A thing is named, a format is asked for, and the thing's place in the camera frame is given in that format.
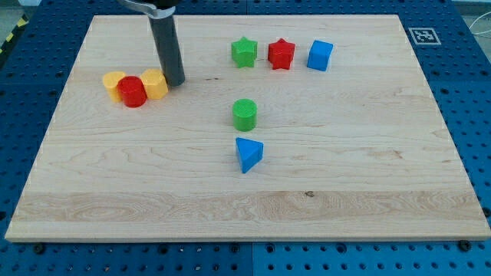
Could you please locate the red cylinder block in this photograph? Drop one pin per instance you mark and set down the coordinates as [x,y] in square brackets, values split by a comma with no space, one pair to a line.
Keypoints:
[132,91]

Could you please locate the blue triangular prism block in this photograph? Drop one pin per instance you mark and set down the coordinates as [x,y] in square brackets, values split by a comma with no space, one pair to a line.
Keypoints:
[249,153]

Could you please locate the silver clamp on pusher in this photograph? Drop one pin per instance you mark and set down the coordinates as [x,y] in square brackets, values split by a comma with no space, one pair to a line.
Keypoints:
[148,9]

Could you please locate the green star block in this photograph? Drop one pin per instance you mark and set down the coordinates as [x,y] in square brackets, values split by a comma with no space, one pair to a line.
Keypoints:
[244,52]

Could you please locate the light wooden board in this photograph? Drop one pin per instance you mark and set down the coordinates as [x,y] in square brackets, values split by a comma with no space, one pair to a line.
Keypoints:
[287,128]

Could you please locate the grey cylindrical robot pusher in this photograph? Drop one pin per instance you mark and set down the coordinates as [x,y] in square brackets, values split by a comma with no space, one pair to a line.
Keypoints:
[168,49]

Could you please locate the yellow black hazard tape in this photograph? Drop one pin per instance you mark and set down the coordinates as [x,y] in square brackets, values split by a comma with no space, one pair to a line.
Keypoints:
[11,39]

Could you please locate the yellow half-round block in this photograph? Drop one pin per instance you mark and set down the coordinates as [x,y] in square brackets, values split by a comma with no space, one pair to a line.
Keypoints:
[110,82]

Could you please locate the yellow hexagon block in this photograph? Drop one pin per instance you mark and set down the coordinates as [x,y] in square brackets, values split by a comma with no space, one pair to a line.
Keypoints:
[154,83]

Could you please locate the blue cube block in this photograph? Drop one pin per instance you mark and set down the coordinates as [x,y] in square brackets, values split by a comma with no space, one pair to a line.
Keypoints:
[319,55]

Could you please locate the red star block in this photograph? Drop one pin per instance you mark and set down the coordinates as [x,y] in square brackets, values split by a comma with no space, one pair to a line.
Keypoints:
[281,54]

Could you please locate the green cylinder block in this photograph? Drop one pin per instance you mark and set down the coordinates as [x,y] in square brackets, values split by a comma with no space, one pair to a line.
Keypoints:
[244,114]

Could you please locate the white fiducial marker tag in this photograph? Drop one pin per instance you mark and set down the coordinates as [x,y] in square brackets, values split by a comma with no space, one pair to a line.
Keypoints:
[424,36]

